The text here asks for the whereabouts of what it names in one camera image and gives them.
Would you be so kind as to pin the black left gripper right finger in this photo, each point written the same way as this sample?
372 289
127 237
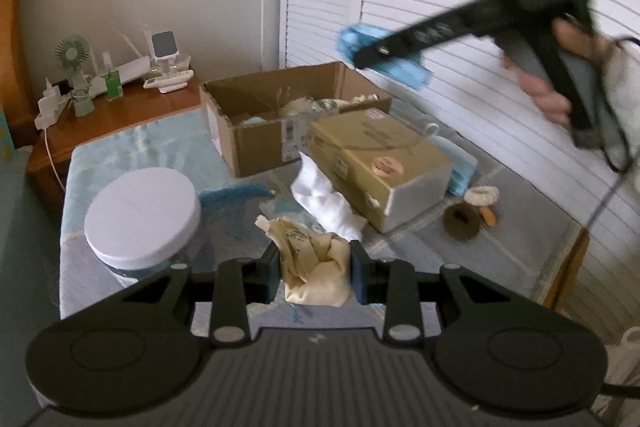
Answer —
391 283

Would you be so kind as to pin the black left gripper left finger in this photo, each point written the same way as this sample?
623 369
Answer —
238 283

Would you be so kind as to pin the beige printed cloth bag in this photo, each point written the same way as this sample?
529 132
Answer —
315 267

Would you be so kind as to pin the white cloth sock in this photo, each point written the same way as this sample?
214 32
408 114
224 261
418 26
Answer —
314 191

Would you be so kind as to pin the orange soft toy piece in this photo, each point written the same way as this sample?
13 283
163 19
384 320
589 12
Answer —
488 216

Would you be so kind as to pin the person's right hand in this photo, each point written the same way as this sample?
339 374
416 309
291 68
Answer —
554 93

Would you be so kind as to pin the gold tissue box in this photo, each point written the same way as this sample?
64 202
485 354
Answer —
386 171

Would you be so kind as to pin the jar with white lid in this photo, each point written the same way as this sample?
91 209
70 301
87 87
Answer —
145 220

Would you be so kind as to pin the grey plaid table towel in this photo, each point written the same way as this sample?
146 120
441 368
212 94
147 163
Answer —
526 251

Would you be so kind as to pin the cream fluffy scrunchie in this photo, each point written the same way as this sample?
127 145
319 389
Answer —
482 196

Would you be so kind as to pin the blue mask stack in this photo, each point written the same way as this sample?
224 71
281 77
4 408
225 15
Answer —
464 165

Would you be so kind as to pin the white louvered closet door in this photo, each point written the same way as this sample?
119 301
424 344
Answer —
472 92

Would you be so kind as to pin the brown cardboard box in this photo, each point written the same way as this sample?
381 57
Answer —
259 122

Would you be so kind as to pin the white remote control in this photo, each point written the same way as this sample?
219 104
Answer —
172 81

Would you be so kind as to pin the wooden nightstand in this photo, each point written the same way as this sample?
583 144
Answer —
48 164

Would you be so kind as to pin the green small bottle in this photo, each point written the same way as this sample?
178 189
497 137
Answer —
113 85

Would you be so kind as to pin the white wifi router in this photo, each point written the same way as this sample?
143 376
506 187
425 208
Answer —
130 71

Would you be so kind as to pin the white smart display stand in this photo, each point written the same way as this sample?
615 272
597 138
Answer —
166 56

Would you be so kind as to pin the white power strip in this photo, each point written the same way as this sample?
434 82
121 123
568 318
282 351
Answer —
51 106

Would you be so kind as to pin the small green desk fan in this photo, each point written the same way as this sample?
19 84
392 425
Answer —
72 52

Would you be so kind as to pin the wooden bed headboard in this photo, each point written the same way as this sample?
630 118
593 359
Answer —
17 101

